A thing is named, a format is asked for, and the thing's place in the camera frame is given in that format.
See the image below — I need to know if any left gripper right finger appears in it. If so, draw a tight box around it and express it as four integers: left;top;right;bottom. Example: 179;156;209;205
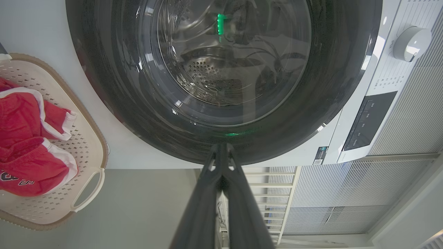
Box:
223;145;275;249

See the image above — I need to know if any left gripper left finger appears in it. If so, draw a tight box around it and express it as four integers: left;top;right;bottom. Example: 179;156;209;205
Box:
170;144;226;249

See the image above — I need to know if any washing machine door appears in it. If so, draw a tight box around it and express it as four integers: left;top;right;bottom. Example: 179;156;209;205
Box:
65;0;383;166

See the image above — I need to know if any red and white garment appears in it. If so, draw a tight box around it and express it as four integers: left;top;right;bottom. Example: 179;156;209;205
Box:
0;77;79;197

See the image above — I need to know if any white front-load washing machine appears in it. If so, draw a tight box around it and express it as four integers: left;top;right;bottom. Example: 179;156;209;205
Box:
0;0;443;170

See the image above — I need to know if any cream perforated laundry basket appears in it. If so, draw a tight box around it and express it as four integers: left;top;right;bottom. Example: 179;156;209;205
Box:
0;53;109;231

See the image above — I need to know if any steel washer drum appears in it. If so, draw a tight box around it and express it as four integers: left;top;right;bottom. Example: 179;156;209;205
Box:
180;47;277;106

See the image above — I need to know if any dark washing machine control panel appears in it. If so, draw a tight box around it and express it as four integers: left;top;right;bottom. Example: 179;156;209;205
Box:
343;91;398;151

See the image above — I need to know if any white washer control knob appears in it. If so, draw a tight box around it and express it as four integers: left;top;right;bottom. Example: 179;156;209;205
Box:
392;26;432;63

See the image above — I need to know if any black QR code sticker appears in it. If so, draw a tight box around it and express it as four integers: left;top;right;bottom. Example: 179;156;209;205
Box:
313;146;328;165

